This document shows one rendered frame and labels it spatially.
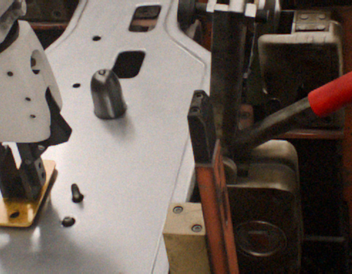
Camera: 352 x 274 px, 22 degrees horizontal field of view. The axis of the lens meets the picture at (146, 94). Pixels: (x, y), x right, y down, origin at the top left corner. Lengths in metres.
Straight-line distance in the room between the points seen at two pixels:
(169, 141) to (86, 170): 0.08
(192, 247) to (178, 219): 0.02
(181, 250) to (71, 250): 0.12
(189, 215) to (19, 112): 0.16
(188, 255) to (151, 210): 0.11
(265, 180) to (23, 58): 0.22
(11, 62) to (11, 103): 0.04
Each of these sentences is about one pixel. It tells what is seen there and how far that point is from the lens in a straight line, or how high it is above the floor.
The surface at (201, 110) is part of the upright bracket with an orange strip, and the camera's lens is 0.60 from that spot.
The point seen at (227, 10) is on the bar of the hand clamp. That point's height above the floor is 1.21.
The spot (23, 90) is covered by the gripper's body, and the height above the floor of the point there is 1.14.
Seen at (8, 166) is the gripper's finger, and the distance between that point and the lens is 0.84.
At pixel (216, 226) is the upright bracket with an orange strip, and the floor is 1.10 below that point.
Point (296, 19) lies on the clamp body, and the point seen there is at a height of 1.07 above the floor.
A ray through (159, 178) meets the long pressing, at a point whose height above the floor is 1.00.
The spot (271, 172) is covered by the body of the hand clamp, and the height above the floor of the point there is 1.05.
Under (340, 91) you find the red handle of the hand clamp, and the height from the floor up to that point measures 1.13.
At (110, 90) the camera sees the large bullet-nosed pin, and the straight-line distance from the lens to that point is 0.90.
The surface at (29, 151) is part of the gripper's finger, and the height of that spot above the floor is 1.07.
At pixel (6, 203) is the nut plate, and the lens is 0.85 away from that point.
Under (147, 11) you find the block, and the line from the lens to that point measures 1.62.
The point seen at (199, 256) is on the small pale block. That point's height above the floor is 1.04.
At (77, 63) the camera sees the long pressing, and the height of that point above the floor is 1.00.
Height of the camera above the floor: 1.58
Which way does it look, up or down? 38 degrees down
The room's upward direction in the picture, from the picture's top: 11 degrees counter-clockwise
